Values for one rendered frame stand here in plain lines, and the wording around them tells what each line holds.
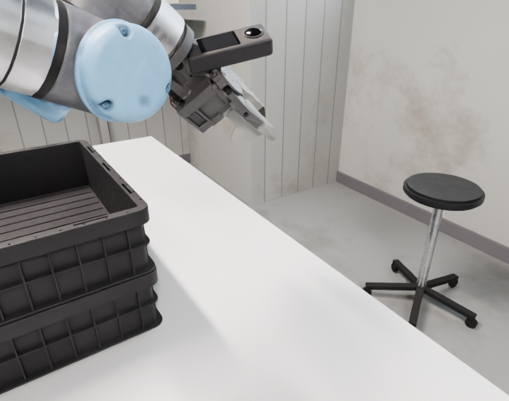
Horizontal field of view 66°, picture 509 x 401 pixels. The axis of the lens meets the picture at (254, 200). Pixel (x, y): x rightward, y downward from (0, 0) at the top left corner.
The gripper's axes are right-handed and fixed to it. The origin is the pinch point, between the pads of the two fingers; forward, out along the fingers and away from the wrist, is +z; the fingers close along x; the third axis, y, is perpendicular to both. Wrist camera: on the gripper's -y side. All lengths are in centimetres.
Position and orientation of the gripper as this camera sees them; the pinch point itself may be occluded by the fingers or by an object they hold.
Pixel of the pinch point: (268, 120)
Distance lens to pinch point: 64.4
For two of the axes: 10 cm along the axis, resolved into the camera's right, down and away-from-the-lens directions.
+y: -7.7, 5.5, 3.3
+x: 2.6, 7.4, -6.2
